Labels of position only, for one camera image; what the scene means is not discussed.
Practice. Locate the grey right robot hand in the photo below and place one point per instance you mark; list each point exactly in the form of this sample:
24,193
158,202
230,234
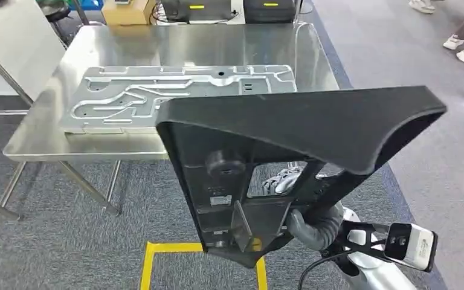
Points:
316,232

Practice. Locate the black plastic panel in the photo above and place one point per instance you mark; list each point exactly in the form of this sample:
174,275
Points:
296,124

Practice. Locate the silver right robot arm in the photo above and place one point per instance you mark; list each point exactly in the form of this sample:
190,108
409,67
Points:
376,276

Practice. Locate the stamped metal plate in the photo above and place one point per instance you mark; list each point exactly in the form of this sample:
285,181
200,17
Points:
136,96

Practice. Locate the steel table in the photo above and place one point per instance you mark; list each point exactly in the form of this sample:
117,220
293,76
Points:
176,48

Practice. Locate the cardboard box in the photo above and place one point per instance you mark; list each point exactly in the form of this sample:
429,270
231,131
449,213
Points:
128,12

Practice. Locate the black stool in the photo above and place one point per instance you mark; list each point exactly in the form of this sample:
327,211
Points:
56,12

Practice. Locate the grey steel stand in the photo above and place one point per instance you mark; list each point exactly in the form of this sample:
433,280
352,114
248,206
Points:
8,78

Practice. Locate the white board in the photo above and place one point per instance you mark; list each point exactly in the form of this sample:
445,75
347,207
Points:
16,48

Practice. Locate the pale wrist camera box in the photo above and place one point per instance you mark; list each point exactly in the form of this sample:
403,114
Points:
414,246

